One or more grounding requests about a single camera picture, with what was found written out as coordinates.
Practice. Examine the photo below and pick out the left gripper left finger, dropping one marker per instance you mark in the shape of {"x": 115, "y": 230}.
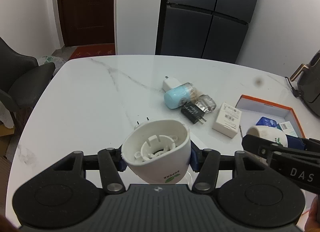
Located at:
{"x": 122, "y": 164}

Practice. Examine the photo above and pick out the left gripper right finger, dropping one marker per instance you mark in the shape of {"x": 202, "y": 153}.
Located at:
{"x": 194, "y": 157}

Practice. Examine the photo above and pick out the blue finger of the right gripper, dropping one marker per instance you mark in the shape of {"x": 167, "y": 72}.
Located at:
{"x": 294, "y": 142}

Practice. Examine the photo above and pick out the white mosquito repellent heater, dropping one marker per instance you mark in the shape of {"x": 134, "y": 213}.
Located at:
{"x": 158, "y": 151}

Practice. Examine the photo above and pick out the black USB charger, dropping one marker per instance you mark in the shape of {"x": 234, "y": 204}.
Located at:
{"x": 193, "y": 113}

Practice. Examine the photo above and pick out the white product box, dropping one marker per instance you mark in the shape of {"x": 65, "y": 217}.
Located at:
{"x": 227, "y": 120}

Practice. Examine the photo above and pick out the clear repellent liquid bottle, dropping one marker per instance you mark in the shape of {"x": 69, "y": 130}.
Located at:
{"x": 206, "y": 103}

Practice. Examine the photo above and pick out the blue toothpick holder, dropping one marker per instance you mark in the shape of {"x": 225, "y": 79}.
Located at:
{"x": 178, "y": 96}

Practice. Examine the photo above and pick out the small white cube charger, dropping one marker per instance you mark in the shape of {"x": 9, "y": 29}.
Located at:
{"x": 170, "y": 83}

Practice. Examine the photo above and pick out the person's hand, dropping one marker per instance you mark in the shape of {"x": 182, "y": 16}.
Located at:
{"x": 313, "y": 217}

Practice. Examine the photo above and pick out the teal white box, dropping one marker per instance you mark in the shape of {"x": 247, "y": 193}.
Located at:
{"x": 287, "y": 128}

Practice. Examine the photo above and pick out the blue tissue pack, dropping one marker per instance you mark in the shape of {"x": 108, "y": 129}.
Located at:
{"x": 264, "y": 121}

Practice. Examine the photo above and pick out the orange rimmed white tray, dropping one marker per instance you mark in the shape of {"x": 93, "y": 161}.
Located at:
{"x": 254, "y": 108}

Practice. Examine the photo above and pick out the black air fryer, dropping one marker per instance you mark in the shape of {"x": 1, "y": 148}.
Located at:
{"x": 308, "y": 85}

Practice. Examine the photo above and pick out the red door mat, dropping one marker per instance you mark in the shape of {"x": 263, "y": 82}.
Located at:
{"x": 93, "y": 51}

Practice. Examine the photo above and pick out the white plastic bag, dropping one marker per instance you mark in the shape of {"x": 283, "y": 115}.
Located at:
{"x": 58, "y": 62}

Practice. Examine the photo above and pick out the black chair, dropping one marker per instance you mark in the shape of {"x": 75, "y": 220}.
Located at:
{"x": 23, "y": 80}

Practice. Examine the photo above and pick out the black refrigerator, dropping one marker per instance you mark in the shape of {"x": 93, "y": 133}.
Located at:
{"x": 209, "y": 29}

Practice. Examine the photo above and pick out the dark brown door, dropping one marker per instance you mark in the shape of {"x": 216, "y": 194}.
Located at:
{"x": 86, "y": 22}

